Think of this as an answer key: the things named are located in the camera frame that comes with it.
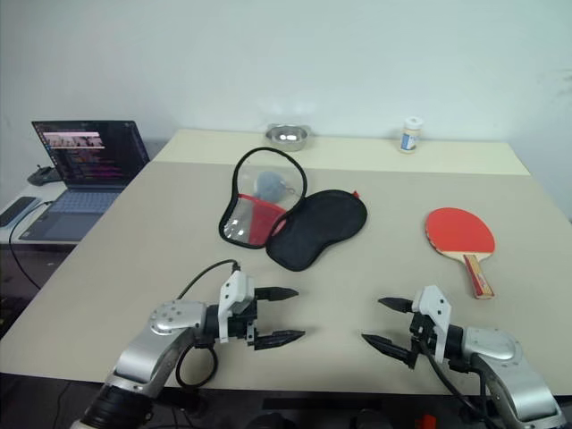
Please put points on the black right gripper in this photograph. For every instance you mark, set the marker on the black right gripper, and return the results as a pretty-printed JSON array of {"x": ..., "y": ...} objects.
[{"x": 421, "y": 335}]

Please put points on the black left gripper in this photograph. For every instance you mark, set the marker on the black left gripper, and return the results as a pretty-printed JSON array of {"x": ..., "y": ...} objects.
[{"x": 243, "y": 328}]

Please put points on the black and red paddle case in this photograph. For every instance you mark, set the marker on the black and red paddle case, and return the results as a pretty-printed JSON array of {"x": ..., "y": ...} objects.
[{"x": 317, "y": 228}]

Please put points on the red table tennis paddle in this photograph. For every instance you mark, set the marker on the red table tennis paddle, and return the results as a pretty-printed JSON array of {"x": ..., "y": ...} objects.
[{"x": 460, "y": 232}]

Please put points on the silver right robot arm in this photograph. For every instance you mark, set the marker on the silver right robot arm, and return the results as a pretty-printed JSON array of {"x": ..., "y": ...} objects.
[{"x": 509, "y": 371}]

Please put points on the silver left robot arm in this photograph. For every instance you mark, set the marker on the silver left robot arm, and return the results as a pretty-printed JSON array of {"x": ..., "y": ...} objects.
[{"x": 147, "y": 353}]

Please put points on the stainless steel bowl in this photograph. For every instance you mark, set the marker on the stainless steel bowl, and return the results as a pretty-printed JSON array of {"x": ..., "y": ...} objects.
[{"x": 287, "y": 136}]

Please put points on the white bottle with blue label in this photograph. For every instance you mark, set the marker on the white bottle with blue label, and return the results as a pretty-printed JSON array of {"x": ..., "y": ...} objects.
[{"x": 411, "y": 136}]

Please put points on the open grey laptop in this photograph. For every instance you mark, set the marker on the open grey laptop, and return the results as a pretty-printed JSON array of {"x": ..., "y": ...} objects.
[{"x": 85, "y": 170}]

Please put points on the black remote controller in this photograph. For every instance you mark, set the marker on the black remote controller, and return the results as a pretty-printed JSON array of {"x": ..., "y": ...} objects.
[{"x": 42, "y": 175}]

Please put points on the black phone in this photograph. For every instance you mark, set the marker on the black phone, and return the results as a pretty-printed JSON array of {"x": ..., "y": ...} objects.
[{"x": 15, "y": 210}]

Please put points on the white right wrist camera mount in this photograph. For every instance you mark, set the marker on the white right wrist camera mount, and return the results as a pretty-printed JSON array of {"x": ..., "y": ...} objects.
[{"x": 435, "y": 308}]

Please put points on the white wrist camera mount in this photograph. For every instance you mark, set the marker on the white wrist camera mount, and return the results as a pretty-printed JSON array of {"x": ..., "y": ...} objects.
[
  {"x": 435, "y": 308},
  {"x": 234, "y": 290}
]

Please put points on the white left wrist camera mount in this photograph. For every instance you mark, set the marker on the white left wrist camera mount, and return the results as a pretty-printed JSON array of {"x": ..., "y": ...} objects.
[{"x": 234, "y": 290}]

